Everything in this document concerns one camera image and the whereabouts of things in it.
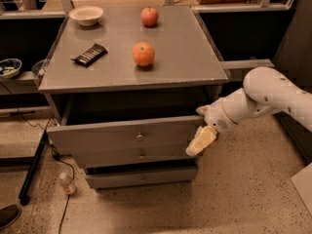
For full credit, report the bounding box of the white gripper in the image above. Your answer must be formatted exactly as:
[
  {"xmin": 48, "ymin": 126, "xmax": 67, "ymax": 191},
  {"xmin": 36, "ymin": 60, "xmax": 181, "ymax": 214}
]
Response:
[{"xmin": 186, "ymin": 98, "xmax": 236, "ymax": 156}]

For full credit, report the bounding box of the grey top drawer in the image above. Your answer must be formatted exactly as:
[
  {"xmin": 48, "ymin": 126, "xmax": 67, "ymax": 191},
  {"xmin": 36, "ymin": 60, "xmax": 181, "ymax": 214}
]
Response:
[{"xmin": 46, "ymin": 93, "xmax": 209, "ymax": 156}]

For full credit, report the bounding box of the grey drawer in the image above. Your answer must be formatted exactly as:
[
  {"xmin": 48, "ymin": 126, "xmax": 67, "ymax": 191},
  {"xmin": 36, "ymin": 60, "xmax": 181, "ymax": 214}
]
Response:
[
  {"xmin": 46, "ymin": 93, "xmax": 209, "ymax": 156},
  {"xmin": 72, "ymin": 144, "xmax": 190, "ymax": 169},
  {"xmin": 85, "ymin": 166, "xmax": 198, "ymax": 190}
]

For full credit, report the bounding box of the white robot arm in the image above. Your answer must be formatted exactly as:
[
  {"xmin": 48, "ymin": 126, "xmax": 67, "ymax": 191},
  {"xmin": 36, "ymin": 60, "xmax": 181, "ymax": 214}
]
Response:
[{"xmin": 186, "ymin": 66, "xmax": 312, "ymax": 156}]

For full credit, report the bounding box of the grey middle drawer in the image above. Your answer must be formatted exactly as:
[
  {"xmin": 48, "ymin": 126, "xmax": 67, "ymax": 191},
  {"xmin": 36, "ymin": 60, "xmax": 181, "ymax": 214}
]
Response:
[{"xmin": 72, "ymin": 144, "xmax": 190, "ymax": 169}]

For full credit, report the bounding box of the grey bottom drawer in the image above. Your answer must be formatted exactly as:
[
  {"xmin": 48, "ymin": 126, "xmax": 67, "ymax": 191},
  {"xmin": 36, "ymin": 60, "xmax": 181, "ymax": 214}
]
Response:
[{"xmin": 85, "ymin": 166, "xmax": 198, "ymax": 190}]

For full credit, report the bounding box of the grey drawer cabinet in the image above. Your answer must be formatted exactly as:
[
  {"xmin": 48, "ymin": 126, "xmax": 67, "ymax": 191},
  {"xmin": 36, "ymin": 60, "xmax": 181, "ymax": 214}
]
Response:
[{"xmin": 39, "ymin": 6, "xmax": 228, "ymax": 175}]

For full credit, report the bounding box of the grey side shelf right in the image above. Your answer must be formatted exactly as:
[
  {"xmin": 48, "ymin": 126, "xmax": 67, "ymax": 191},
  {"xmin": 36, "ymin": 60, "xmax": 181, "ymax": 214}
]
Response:
[{"xmin": 221, "ymin": 58, "xmax": 274, "ymax": 81}]

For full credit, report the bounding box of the grey side shelf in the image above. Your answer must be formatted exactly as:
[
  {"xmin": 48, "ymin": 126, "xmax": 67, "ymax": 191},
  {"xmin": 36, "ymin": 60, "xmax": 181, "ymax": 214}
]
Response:
[
  {"xmin": 0, "ymin": 71, "xmax": 38, "ymax": 96},
  {"xmin": 221, "ymin": 58, "xmax": 274, "ymax": 81}
]

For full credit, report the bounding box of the orange fruit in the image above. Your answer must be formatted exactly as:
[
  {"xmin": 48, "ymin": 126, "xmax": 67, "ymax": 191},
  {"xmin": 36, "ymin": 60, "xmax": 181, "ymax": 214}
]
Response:
[{"xmin": 132, "ymin": 42, "xmax": 155, "ymax": 66}]

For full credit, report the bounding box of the white floor panel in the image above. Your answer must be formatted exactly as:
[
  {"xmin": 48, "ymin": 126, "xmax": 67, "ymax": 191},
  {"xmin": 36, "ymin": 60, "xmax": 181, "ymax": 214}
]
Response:
[{"xmin": 291, "ymin": 163, "xmax": 312, "ymax": 215}]

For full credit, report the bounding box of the red apple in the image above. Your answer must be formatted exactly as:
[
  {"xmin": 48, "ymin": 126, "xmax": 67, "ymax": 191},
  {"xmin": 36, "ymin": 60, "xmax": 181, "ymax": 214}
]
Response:
[{"xmin": 140, "ymin": 7, "xmax": 159, "ymax": 27}]

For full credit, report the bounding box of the black candy bar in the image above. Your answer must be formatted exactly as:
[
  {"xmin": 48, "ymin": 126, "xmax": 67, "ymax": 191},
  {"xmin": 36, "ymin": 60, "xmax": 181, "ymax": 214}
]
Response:
[{"xmin": 73, "ymin": 43, "xmax": 108, "ymax": 67}]

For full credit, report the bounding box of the clear plastic bottle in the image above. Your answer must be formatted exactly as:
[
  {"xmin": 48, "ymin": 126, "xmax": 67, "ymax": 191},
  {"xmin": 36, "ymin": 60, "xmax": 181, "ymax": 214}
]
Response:
[{"xmin": 59, "ymin": 173, "xmax": 76, "ymax": 195}]

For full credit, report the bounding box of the white paper bowl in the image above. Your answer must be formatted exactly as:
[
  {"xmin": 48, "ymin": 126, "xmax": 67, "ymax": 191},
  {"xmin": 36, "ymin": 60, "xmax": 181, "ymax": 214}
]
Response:
[{"xmin": 69, "ymin": 6, "xmax": 103, "ymax": 26}]

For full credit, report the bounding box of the clear plastic container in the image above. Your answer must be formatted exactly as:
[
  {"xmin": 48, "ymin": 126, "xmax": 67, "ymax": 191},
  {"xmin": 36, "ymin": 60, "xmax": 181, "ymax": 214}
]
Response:
[{"xmin": 31, "ymin": 59, "xmax": 50, "ymax": 78}]

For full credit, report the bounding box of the grey side shelf left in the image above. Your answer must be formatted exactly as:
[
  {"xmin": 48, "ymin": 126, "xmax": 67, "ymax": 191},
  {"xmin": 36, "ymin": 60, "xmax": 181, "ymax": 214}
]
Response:
[{"xmin": 0, "ymin": 71, "xmax": 38, "ymax": 96}]

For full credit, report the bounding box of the black metal stand leg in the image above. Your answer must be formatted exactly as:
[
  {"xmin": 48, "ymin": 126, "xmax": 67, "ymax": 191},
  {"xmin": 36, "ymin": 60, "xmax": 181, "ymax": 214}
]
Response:
[{"xmin": 19, "ymin": 132, "xmax": 48, "ymax": 206}]

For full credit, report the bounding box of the blue patterned bowl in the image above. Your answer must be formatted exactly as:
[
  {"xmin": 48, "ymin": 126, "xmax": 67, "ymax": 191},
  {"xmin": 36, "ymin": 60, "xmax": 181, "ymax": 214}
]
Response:
[{"xmin": 0, "ymin": 58, "xmax": 22, "ymax": 79}]

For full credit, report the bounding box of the dark shoe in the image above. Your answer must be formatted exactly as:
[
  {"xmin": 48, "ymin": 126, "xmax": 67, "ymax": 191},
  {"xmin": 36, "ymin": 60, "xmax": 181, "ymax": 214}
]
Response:
[{"xmin": 0, "ymin": 204, "xmax": 21, "ymax": 230}]

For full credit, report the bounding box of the black power cable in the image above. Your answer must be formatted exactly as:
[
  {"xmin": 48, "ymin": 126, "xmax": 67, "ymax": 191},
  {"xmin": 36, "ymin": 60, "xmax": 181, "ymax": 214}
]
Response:
[{"xmin": 52, "ymin": 154, "xmax": 76, "ymax": 234}]

